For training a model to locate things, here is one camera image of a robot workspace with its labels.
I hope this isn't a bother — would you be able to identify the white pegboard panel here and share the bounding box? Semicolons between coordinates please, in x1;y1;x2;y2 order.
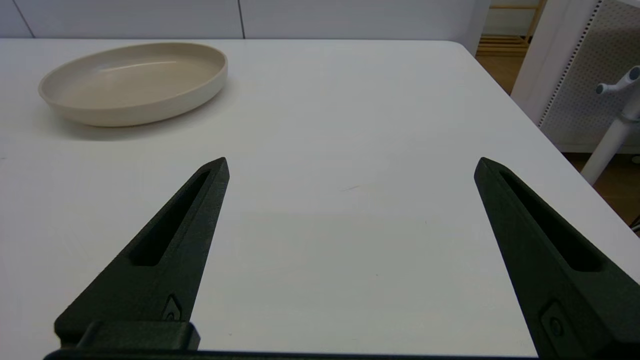
510;0;640;154

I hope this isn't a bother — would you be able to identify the wooden shelf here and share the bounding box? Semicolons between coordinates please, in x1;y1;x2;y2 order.
475;0;547;57

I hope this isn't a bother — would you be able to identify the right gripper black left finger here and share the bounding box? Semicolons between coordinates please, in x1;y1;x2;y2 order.
54;157;230;346

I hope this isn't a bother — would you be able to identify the beige round plate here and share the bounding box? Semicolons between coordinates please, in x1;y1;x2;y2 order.
38;42;229;128

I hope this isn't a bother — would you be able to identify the white desk crank handle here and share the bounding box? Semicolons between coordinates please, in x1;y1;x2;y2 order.
595;66;640;97

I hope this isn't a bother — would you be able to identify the white desk leg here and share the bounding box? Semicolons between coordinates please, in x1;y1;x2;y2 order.
580;92;640;186

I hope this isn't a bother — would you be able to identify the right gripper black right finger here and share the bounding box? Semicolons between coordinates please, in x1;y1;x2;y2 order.
474;157;640;360

